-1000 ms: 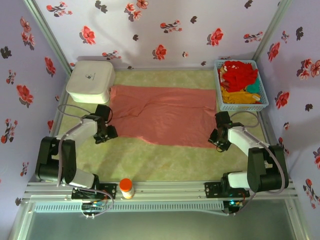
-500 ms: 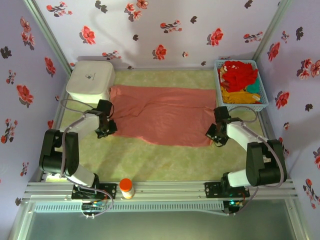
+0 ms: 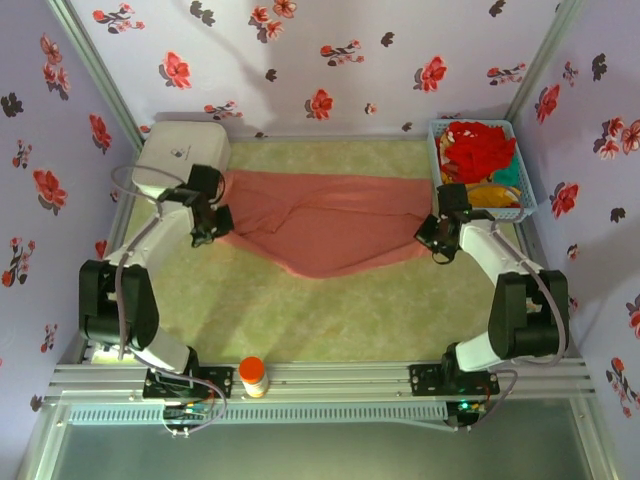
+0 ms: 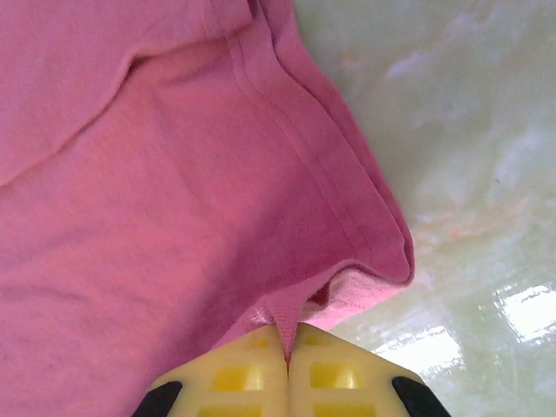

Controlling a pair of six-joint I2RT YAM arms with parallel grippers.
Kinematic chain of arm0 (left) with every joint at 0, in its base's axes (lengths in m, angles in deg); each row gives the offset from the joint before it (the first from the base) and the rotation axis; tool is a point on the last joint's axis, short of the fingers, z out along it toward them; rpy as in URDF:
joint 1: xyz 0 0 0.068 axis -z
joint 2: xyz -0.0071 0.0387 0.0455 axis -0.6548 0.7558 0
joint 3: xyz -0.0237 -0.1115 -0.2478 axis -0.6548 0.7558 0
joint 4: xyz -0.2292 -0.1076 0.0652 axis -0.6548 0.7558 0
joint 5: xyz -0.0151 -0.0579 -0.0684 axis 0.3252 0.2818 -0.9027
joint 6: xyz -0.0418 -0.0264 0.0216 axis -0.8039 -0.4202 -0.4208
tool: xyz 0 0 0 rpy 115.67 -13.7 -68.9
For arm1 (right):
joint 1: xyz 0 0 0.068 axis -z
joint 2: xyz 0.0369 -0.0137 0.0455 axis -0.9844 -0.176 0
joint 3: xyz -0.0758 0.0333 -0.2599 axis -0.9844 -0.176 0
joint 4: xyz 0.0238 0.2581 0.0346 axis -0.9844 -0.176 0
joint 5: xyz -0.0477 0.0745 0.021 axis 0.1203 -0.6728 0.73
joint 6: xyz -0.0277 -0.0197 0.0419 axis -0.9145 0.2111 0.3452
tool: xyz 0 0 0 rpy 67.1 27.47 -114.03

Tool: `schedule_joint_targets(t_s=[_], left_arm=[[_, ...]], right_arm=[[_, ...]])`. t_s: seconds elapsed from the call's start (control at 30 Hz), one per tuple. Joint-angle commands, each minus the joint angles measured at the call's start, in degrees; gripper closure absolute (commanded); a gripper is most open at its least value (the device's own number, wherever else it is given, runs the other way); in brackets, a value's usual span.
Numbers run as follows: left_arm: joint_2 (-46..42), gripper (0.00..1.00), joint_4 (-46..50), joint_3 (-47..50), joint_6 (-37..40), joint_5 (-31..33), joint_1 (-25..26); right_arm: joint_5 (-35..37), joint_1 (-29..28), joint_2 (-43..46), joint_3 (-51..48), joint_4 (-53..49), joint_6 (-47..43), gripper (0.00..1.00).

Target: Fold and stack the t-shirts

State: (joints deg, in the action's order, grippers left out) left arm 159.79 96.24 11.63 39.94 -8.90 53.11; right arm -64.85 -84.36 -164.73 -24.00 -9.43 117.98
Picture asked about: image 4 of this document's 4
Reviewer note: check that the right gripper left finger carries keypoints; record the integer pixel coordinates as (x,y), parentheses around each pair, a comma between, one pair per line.
(243,382)

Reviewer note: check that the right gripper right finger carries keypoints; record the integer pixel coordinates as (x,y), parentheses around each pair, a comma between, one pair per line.
(339,382)

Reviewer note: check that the pink t-shirt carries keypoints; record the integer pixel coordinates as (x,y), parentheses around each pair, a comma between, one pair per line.
(174,195)

